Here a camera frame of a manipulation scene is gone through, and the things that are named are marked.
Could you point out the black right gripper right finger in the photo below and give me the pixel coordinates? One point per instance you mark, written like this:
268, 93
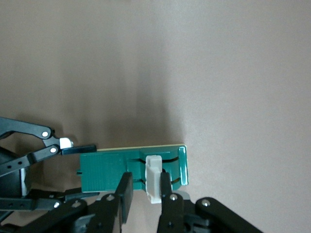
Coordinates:
170, 211

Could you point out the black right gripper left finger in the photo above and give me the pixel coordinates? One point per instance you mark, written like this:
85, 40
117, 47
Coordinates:
125, 194

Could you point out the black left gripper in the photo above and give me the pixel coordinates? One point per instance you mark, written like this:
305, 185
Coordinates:
12, 182

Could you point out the green load switch white slider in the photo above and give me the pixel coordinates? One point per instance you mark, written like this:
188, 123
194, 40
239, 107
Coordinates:
104, 170

